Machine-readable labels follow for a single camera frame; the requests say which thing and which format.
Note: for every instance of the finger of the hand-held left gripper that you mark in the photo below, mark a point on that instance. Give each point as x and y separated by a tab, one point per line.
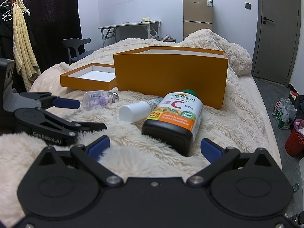
87	126
67	103

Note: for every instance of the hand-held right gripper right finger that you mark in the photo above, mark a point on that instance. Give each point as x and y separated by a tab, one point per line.
211	150

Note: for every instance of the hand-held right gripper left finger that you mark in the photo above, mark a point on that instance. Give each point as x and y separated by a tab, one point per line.
98	147

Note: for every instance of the shallow orange box lid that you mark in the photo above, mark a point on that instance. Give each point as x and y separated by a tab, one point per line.
83	82

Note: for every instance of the clear pill bottle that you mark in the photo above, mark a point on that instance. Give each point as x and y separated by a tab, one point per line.
104	99

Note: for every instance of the black vitamin bottle orange label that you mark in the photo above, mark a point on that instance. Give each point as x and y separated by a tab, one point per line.
171	128

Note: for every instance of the white plastic tube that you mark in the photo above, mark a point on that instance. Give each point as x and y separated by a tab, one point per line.
133	111

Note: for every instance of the large orange cardboard box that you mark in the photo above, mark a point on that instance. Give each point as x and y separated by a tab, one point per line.
166	76

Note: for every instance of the cream fluffy blanket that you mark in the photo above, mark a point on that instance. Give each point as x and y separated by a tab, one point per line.
237	128

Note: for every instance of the dark grey chair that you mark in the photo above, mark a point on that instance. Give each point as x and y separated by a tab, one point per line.
76	45

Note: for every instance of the pale pink bed sheet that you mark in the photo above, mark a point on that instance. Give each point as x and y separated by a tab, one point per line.
266	114

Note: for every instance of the yellow hanging towel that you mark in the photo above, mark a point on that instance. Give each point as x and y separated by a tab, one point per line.
22	42

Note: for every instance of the green and white plastic bag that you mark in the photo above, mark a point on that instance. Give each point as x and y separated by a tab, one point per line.
283	114

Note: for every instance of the red plastic basket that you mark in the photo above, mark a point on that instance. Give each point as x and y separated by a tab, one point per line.
294	140

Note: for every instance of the dark curtain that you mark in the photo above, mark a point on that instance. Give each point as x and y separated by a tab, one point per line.
54	16

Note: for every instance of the grey folding table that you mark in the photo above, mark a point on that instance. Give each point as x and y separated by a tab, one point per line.
128	25

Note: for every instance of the black bag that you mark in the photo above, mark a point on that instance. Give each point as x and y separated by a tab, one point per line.
299	106

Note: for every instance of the white clothes hanger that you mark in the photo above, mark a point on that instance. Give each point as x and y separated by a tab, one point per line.
7	14

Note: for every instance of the small yellow box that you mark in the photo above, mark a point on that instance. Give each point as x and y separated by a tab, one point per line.
145	19

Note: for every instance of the dark low stool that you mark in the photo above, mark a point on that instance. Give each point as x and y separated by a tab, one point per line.
172	40

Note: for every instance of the white hair dryer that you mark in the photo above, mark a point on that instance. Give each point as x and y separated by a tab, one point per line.
167	37

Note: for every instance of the grey room door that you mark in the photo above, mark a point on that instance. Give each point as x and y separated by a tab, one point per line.
275	40

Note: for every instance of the brown two-door fridge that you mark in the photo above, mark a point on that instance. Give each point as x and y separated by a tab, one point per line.
197	16

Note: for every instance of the dark wall switch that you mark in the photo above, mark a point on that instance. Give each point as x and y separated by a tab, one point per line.
248	6

